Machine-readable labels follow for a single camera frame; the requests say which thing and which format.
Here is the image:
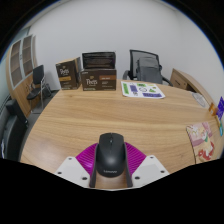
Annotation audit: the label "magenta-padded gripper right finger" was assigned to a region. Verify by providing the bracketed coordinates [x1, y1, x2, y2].
[123, 141, 170, 188]

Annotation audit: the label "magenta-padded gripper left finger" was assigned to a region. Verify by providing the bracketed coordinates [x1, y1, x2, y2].
[54, 142, 100, 189]

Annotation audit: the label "black computer mouse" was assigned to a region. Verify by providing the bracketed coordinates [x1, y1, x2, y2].
[95, 132, 128, 178]

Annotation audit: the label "pink cartoon print mouse pad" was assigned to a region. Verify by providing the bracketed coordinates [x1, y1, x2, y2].
[185, 121, 216, 164]

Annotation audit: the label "black armchair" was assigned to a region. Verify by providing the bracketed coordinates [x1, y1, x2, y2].
[0, 99, 29, 162]

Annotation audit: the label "white printed sticker sheet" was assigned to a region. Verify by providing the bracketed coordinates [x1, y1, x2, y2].
[120, 80, 166, 100]

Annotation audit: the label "small blue box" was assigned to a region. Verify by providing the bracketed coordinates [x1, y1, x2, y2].
[218, 120, 224, 137]

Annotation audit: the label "small orange box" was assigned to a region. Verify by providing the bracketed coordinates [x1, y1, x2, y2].
[208, 102, 218, 117]

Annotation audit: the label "wide brown cardboard box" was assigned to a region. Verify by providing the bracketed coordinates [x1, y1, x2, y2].
[80, 68, 118, 92]

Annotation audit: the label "purple card package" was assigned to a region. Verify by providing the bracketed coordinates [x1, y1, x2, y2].
[215, 96, 224, 121]

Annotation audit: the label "tall brown cardboard box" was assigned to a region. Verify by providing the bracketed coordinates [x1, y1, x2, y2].
[55, 56, 83, 91]

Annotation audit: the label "wooden side cabinet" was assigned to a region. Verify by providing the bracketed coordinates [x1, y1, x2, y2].
[169, 68, 214, 104]

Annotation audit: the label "grey backpack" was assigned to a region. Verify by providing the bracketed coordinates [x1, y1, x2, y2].
[135, 56, 164, 85]

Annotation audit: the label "black visitor chair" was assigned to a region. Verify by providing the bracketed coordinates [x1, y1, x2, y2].
[25, 64, 54, 111]

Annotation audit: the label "open dark cardboard box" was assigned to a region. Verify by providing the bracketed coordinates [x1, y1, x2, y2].
[81, 50, 118, 70]

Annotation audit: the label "wooden shelf unit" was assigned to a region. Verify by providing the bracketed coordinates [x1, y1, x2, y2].
[5, 34, 38, 116]

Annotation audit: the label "black mesh office chair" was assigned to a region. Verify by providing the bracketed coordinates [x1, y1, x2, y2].
[121, 49, 174, 88]

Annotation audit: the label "white sheet with grey ring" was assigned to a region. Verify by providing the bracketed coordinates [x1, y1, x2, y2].
[191, 92, 208, 108]

